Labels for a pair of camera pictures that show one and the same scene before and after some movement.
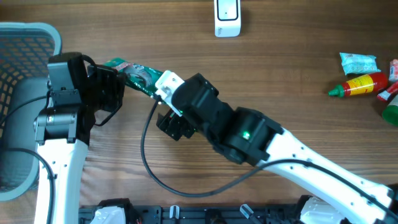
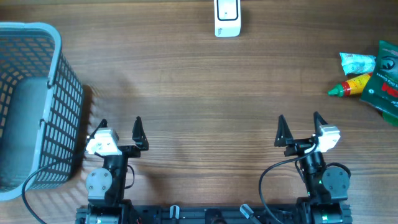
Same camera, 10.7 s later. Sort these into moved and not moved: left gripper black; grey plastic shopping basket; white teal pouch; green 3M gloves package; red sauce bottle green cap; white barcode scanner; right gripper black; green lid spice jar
Moved: left gripper black; right gripper black; green 3M gloves package
Not moved: white teal pouch; red sauce bottle green cap; white barcode scanner; grey plastic shopping basket; green lid spice jar
